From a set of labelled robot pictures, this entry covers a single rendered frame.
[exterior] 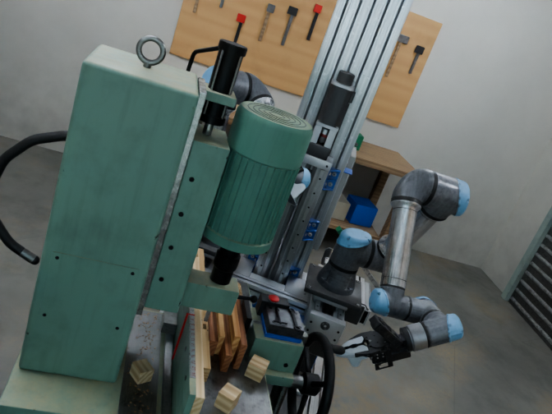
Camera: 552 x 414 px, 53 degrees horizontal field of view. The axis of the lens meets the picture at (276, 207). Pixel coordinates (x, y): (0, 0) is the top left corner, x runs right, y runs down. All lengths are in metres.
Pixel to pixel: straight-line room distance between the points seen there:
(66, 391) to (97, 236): 0.38
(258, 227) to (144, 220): 0.25
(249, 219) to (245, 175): 0.10
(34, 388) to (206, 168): 0.62
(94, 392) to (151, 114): 0.66
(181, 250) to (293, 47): 3.44
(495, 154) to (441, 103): 0.74
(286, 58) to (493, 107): 1.87
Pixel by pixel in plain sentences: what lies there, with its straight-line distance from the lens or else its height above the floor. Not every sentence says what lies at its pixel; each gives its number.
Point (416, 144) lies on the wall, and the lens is 5.00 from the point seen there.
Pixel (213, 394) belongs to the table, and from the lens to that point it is 1.31.
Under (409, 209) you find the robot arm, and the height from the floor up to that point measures 1.29.
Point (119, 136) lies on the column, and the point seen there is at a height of 1.40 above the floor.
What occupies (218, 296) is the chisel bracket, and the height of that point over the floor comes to 1.05.
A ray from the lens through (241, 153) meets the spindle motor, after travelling 1.17.
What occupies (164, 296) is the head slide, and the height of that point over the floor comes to 1.04.
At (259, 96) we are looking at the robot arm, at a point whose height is 1.40.
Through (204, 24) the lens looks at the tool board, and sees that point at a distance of 4.48.
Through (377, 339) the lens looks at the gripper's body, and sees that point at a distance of 1.62.
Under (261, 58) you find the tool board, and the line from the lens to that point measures 4.53.
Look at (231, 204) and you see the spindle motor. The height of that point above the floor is 1.30.
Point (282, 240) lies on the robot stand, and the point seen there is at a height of 0.89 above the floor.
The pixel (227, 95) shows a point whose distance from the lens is 1.16.
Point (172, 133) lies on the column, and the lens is 1.10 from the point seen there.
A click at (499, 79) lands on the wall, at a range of 5.15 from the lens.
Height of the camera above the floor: 1.74
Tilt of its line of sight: 20 degrees down
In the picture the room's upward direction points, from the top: 20 degrees clockwise
